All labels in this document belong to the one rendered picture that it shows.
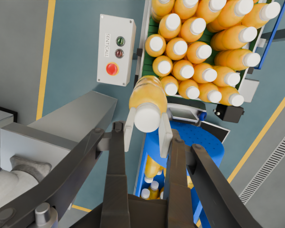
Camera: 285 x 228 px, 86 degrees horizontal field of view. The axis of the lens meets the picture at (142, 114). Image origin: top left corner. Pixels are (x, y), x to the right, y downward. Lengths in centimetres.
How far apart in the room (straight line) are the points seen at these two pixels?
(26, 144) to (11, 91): 147
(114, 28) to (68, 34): 130
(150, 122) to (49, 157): 63
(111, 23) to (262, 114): 186
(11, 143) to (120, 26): 66
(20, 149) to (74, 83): 110
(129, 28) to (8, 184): 68
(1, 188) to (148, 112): 64
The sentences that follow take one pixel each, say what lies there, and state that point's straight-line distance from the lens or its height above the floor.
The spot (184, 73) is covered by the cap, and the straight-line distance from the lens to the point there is 51.
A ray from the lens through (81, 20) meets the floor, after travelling 177.
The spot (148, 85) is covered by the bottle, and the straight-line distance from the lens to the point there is 27.
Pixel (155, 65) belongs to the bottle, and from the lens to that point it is 54.
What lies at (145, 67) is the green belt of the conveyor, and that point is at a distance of 71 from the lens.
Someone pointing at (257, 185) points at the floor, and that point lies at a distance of 265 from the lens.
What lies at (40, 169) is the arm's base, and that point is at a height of 109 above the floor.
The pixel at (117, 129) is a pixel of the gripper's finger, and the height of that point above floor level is 148.
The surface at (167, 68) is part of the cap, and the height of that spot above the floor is 111.
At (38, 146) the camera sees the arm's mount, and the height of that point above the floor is 107.
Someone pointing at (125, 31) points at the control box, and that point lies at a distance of 52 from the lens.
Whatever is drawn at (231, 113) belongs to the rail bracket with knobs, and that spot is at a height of 100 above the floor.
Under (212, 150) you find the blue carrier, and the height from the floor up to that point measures 117.
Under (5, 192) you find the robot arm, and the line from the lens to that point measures 76.
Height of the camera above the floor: 161
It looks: 70 degrees down
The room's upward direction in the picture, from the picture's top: 172 degrees counter-clockwise
